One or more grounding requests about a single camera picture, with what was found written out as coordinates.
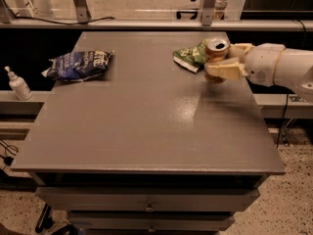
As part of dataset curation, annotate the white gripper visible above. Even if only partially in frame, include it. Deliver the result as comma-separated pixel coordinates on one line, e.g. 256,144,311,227
204,43,286,87

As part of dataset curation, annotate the orange soda can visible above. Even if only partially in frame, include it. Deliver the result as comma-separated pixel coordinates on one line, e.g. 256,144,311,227
204,36,230,84

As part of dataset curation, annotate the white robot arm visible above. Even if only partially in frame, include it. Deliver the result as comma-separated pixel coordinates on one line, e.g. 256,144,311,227
205,43,313,102

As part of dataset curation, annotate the green jalapeno chip bag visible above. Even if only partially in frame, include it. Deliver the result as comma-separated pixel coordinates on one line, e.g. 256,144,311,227
173,39,208,73

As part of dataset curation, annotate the blue chip bag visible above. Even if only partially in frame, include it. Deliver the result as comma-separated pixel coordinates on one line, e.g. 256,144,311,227
42,50,113,81

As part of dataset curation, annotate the top grey drawer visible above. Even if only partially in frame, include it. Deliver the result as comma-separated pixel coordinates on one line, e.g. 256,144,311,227
36,187,259,212

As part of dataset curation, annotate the grey drawer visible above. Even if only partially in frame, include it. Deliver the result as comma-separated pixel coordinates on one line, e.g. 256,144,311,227
36,187,259,212
68,211,235,231

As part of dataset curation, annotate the white pump bottle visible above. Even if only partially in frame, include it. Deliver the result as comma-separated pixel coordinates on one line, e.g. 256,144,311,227
5,67,32,101

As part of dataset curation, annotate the black cable on shelf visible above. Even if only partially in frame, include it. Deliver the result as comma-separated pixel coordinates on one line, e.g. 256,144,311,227
0,0,115,25

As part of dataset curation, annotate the black cable at left floor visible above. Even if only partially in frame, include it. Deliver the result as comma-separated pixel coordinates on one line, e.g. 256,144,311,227
0,138,20,173

